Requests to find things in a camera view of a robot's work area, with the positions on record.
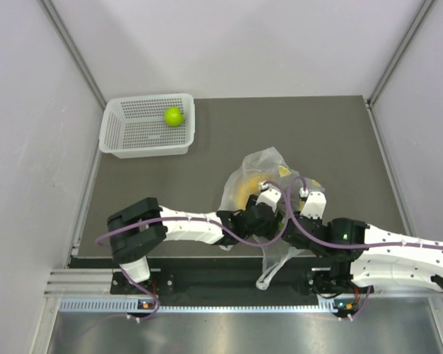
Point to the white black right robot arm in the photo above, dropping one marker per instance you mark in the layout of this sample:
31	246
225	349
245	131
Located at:
360	255

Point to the aluminium frame rail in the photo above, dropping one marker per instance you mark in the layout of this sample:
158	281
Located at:
79	282

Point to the yellow banana bunch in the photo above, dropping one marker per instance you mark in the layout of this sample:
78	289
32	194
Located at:
249	185

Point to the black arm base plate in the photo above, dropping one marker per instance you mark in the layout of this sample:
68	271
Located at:
231	287

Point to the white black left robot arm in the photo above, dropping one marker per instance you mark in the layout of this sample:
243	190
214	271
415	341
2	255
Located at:
138	229

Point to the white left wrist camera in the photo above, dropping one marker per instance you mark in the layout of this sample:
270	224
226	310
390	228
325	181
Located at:
268	195

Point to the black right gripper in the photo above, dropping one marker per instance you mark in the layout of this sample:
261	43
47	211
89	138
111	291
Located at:
314	220

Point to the green apple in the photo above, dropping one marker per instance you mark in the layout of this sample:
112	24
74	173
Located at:
173	116

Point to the white slotted cable duct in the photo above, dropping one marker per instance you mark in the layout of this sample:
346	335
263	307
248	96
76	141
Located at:
134	305

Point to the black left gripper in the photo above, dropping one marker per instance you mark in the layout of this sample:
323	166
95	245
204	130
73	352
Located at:
269	229

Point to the clear plastic bag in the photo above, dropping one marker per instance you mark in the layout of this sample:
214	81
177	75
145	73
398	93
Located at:
263	173

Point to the white perforated plastic basket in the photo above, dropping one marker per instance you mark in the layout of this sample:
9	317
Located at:
135	127

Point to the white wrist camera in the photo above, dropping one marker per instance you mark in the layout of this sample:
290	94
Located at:
314	203
268	195

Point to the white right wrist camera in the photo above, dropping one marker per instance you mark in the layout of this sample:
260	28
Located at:
314	203

